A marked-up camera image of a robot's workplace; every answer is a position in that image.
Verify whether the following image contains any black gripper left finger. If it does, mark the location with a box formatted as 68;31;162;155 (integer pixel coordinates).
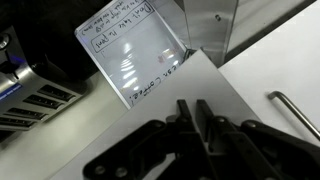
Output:
82;98;211;180

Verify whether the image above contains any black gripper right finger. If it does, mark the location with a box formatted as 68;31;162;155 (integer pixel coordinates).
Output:
195;98;320;180

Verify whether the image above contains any white cupboard door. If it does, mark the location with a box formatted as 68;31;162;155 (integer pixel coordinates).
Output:
218;0;320;148
49;49;264;180

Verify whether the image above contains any steel four-slot toaster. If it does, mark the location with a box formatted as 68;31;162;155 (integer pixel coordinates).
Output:
0;25;88;133

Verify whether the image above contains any small framed whiteboard sign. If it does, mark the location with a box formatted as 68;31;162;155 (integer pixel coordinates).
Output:
73;0;188;109

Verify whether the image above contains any steel cupboard door handle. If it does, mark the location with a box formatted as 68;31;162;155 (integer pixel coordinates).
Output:
267;90;320;141

